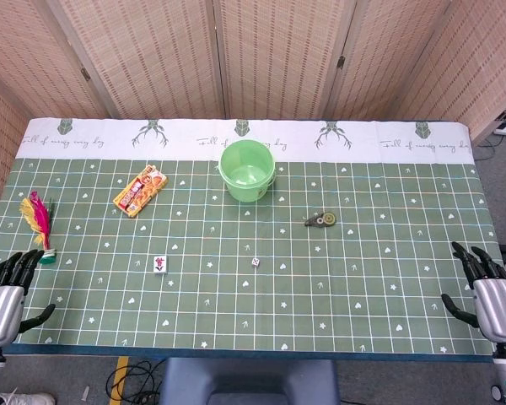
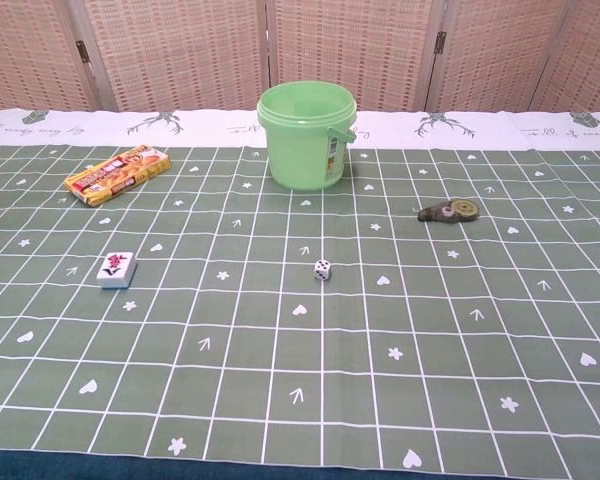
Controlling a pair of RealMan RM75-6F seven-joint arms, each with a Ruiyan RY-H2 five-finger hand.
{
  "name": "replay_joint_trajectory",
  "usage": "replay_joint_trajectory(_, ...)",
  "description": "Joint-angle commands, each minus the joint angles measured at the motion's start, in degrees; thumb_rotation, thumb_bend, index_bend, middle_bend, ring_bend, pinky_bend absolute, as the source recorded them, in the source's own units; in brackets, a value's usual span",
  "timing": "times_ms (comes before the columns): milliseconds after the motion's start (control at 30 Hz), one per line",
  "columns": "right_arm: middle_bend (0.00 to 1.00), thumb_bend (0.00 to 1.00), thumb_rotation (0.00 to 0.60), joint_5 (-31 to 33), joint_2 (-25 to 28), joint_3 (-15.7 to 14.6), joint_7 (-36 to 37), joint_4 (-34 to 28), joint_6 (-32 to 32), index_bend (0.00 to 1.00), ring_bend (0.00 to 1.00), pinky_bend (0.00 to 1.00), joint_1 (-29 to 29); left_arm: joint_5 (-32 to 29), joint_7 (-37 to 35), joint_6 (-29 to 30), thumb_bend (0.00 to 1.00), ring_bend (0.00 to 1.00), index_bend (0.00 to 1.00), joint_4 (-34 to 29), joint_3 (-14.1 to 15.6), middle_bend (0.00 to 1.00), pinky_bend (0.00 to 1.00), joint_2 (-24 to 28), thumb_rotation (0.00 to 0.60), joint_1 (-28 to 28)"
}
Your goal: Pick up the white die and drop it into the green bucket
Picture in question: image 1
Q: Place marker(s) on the woven bamboo folding screen panel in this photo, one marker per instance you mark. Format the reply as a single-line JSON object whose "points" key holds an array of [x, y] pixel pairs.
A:
{"points": [[152, 55], [33, 55], [278, 55], [0, 139], [383, 55], [480, 55]]}

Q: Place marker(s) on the green plastic bucket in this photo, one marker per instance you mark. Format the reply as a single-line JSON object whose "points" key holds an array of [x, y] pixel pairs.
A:
{"points": [[246, 183]]}

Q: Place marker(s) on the dark blue under cloth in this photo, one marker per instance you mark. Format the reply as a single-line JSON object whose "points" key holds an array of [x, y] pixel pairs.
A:
{"points": [[236, 353]]}

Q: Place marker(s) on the white shoe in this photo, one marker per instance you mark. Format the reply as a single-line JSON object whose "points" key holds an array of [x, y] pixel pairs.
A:
{"points": [[29, 398]]}

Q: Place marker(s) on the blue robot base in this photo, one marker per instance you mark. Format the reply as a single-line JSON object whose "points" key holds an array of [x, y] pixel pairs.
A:
{"points": [[249, 381]]}

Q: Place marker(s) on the feather shuttlecock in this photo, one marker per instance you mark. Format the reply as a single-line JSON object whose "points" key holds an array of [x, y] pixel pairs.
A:
{"points": [[41, 221]]}

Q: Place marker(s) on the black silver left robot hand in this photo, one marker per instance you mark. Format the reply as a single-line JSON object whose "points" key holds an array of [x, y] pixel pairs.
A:
{"points": [[2, 314]]}

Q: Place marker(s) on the metal screen hinge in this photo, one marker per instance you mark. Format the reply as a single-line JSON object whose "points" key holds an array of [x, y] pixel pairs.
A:
{"points": [[84, 74], [341, 62]]}

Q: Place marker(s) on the white mahjong tile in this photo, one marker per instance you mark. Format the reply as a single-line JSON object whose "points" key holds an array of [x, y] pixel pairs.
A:
{"points": [[160, 264]]}

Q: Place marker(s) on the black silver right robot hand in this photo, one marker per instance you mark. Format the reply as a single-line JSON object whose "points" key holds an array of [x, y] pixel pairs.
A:
{"points": [[499, 310]]}

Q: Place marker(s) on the white die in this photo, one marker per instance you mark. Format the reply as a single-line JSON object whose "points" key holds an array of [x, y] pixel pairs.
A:
{"points": [[256, 262]]}

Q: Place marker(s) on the orange yellow snack box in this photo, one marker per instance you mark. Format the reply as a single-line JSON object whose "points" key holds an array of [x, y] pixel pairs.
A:
{"points": [[141, 190]]}

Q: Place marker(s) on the green grid tablecloth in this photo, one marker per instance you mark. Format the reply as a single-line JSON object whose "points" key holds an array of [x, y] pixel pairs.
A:
{"points": [[278, 295]]}

